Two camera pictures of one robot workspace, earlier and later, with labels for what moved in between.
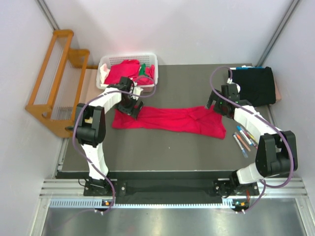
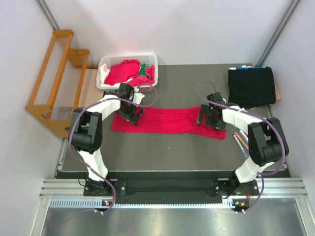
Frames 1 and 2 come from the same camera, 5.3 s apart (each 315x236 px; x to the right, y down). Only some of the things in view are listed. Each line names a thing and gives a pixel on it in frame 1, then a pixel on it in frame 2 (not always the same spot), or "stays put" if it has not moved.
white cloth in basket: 104,72 stays put
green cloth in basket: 142,70 stays put
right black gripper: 215,96 to 205,110
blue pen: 239,128 stays put
